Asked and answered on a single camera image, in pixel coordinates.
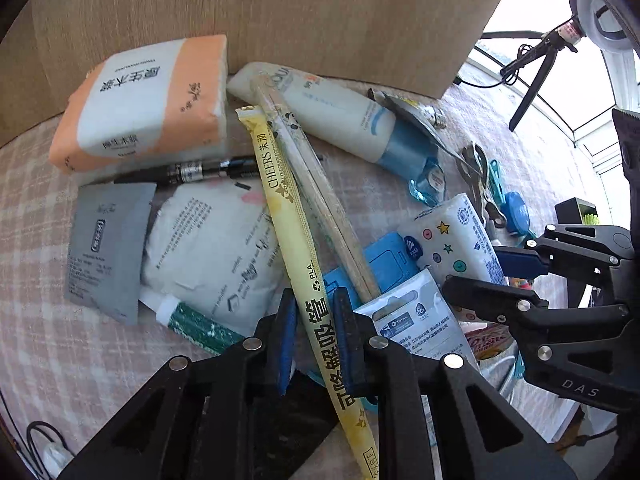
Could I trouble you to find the red creamer sachet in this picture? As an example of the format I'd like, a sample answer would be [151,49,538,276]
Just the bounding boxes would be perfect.
[462,322,516,361]

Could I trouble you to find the black pen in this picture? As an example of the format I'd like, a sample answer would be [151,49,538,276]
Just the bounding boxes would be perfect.
[114,154,258,185]

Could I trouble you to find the wooden headboard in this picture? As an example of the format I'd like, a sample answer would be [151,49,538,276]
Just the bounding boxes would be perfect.
[0,0,66,146]

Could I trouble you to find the grey sachet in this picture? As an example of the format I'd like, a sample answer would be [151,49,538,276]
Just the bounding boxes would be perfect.
[64,182,157,326]

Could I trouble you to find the black packet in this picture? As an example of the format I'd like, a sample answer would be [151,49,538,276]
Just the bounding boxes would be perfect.
[250,370,341,480]

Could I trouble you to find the black tripod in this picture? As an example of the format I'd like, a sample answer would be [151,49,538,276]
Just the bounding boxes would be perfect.
[480,15,583,133]

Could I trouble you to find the silver foil sachet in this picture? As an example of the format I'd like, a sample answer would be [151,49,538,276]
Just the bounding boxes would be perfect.
[367,87,448,146]

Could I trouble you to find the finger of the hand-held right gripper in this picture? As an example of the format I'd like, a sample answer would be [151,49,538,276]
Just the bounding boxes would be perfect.
[441,275,632,330]
[494,224,637,278]

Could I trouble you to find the green white toothpaste tube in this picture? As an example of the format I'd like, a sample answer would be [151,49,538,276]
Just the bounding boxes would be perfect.
[139,294,246,357]

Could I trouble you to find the black box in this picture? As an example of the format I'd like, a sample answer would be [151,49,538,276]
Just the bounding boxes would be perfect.
[555,197,600,226]

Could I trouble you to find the white ring light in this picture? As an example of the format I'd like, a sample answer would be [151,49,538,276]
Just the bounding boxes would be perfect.
[567,0,640,53]

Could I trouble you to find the yellow straw wrapper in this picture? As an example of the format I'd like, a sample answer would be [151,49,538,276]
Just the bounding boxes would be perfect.
[235,105,381,480]

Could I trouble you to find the cyan clothespin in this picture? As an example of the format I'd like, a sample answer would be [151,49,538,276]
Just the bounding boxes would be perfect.
[362,231,421,292]

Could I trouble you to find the wrapped wooden chopsticks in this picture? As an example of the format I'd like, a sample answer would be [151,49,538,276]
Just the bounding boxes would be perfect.
[249,72,383,301]

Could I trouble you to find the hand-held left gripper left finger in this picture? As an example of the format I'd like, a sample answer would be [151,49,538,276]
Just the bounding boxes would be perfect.
[57,286,299,480]

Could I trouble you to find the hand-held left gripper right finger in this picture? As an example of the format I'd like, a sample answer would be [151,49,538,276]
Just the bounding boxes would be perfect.
[333,286,578,480]

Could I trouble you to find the star print tissue pack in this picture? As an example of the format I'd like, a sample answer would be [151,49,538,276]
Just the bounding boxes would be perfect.
[397,194,506,326]

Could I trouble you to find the teal clothespin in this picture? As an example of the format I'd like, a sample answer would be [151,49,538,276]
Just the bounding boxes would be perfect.
[487,160,506,201]

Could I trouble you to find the pink plaid blanket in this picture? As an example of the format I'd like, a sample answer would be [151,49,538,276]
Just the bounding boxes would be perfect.
[0,72,591,480]

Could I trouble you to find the black cable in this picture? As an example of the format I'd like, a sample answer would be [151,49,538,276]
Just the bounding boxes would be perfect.
[25,420,68,461]

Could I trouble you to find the white pouch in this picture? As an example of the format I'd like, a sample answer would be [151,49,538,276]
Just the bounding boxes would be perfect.
[141,180,288,338]

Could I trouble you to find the white card package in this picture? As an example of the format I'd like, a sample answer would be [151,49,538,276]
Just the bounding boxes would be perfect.
[356,267,481,368]

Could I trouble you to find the white tube blue cap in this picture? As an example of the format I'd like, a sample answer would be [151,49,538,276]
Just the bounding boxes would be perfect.
[226,61,446,206]

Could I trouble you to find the blue round case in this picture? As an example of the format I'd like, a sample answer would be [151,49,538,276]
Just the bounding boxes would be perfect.
[502,191,532,235]

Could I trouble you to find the orange white tissue pack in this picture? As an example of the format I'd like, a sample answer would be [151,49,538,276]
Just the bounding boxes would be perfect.
[48,34,230,176]

